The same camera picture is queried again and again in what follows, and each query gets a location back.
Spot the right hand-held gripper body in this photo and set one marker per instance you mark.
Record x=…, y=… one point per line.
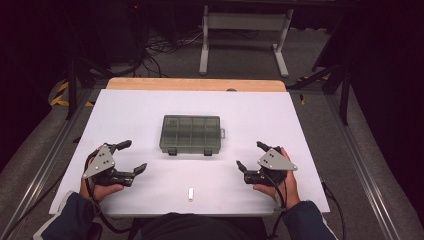
x=276, y=161

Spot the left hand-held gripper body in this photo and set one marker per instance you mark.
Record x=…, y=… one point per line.
x=100, y=163

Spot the small white stick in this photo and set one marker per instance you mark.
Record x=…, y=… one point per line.
x=190, y=194

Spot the grey compartment organizer box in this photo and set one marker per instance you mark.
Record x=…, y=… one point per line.
x=190, y=134

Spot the person's left hand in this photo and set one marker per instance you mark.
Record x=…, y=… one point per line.
x=101, y=191

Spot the person's right hand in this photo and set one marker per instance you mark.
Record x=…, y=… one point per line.
x=291, y=186

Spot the person's dark clothed torso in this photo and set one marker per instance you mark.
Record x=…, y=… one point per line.
x=200, y=228

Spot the black stand leg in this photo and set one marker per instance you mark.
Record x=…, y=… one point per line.
x=71, y=90
x=343, y=93

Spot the yellow black hazard tape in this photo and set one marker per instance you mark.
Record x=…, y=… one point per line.
x=61, y=96

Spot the wooden table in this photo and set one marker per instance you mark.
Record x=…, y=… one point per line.
x=196, y=84

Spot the grey metal stand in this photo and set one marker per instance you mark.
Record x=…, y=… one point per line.
x=245, y=23

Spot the aluminium floor rail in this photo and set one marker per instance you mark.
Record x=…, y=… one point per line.
x=363, y=166
x=43, y=163

